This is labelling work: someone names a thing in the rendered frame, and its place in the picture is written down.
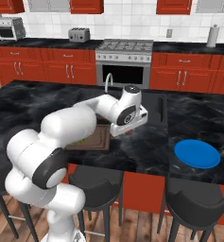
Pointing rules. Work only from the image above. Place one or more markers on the red upper cupboard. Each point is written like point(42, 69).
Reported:
point(174, 6)
point(86, 6)
point(6, 5)

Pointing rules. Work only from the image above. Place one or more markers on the brown wooden tray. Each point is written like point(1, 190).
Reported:
point(99, 140)

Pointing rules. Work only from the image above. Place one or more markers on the grey toaster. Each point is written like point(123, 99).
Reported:
point(79, 35)

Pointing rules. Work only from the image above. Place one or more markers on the green asparagus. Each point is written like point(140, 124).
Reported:
point(82, 141)

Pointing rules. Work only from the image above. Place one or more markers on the silver toaster oven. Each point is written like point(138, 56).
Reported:
point(9, 29)

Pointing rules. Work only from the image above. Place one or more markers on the blue round plate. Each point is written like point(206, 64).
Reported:
point(197, 153)

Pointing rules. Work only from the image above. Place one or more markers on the red island cabinet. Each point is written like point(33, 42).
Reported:
point(143, 192)

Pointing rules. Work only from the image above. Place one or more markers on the silver curved tap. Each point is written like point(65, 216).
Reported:
point(109, 78)

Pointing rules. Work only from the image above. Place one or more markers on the grey wall outlet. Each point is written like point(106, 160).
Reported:
point(169, 33)

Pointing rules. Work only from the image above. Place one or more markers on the steel stove with oven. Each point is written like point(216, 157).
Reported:
point(124, 63)

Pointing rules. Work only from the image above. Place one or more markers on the white paper towel roll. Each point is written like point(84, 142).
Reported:
point(212, 37)

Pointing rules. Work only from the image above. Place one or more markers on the grey upper cupboard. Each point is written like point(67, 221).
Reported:
point(214, 5)
point(48, 4)

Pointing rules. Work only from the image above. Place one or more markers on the black sink basin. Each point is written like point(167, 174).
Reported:
point(152, 107)

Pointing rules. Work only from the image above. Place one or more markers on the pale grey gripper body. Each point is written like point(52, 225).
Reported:
point(123, 128)

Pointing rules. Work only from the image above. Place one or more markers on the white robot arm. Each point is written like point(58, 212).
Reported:
point(69, 126)

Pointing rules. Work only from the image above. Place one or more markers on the red lower cupboard run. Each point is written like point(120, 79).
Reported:
point(47, 66)
point(192, 74)

